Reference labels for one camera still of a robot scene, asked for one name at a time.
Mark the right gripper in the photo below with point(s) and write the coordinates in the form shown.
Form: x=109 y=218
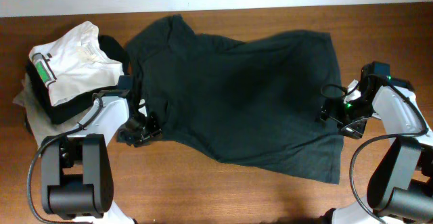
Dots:
x=333 y=116

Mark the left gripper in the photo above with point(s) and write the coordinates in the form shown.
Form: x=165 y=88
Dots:
x=145 y=133

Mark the dark green t-shirt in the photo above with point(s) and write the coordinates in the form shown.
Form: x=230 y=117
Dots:
x=248 y=103

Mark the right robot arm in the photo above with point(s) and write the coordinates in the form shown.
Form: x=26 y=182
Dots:
x=400 y=189

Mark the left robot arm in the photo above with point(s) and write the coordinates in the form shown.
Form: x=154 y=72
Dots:
x=76 y=177

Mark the black folded garment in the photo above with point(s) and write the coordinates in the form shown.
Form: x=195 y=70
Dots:
x=63 y=112

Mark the white folded t-shirt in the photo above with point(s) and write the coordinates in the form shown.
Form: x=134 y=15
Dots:
x=74 y=64

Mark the beige folded cloth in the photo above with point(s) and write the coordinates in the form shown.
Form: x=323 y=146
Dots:
x=38 y=121

